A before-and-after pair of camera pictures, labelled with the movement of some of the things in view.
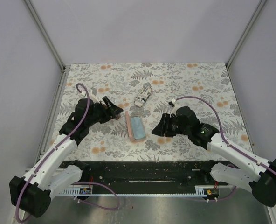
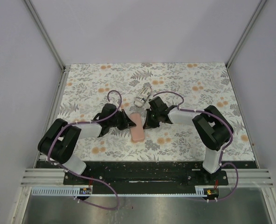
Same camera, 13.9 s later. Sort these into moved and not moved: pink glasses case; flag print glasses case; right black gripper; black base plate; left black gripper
Moved: left black gripper; right black gripper
Not moved: black base plate; flag print glasses case; pink glasses case
